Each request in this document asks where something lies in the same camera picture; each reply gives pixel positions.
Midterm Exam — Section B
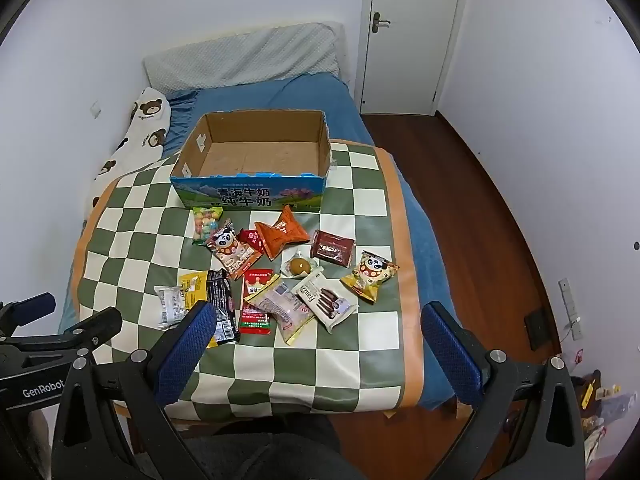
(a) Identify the green white checkered mat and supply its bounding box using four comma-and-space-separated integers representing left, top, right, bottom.
70, 139, 426, 423

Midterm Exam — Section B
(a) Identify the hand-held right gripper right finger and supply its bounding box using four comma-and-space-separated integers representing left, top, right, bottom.
421, 301, 586, 480

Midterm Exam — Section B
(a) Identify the person's dark clothing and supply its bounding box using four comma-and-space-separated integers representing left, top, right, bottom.
170, 412, 351, 480

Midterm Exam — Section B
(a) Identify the vacuum packed braised egg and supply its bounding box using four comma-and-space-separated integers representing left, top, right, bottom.
280, 249, 321, 280

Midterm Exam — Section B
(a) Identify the small red snack packet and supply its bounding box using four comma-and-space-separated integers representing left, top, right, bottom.
236, 227, 266, 255

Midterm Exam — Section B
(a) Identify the yellow panda snack packet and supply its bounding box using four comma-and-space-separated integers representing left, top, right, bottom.
340, 250, 400, 305

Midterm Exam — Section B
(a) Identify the blue bed sheet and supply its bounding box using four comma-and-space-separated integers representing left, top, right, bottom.
57, 71, 458, 411

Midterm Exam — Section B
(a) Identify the colourful candy bag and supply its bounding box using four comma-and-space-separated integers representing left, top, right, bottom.
192, 206, 224, 247

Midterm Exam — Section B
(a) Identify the black wall socket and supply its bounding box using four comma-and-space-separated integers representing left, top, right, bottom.
524, 310, 557, 352

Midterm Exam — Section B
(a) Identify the pink translucent snack packet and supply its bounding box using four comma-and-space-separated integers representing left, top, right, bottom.
245, 277, 316, 346

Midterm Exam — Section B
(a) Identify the white chocolate biscuit packet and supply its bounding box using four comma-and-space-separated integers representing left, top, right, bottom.
291, 269, 360, 335

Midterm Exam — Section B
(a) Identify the red green snack packet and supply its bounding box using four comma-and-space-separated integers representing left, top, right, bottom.
239, 269, 281, 336

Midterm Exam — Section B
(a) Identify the grey dotted pillow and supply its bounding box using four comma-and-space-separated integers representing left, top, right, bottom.
142, 21, 348, 96

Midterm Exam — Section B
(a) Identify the black snack packet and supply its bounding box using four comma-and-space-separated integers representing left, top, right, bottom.
206, 269, 241, 345

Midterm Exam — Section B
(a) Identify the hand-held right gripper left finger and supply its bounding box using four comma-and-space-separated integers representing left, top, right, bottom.
52, 301, 217, 480

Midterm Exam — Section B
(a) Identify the white bear print pillow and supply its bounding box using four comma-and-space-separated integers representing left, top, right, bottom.
80, 87, 173, 221

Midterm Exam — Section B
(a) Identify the small white snack packet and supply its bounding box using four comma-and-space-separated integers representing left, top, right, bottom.
154, 285, 188, 330

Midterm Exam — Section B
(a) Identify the white wall power strip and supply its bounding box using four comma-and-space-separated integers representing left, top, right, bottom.
557, 277, 586, 342

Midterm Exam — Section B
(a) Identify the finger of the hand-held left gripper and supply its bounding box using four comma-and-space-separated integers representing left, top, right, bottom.
0, 307, 124, 361
0, 292, 57, 343

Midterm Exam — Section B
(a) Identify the plain yellow snack packet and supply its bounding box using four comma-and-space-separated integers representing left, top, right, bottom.
179, 270, 221, 350

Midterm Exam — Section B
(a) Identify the orange panda snack packet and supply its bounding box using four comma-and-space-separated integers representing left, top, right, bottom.
206, 219, 263, 281

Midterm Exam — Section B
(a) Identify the white door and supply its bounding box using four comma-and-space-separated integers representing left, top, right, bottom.
360, 0, 471, 116

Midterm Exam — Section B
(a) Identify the brown snack packet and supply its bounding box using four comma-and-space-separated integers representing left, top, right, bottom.
310, 229, 356, 267

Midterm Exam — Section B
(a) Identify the cardboard box blue print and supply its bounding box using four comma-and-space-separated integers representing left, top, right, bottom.
169, 109, 333, 211

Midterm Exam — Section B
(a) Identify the pile of bags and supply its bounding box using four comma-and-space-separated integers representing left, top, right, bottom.
567, 370, 628, 466

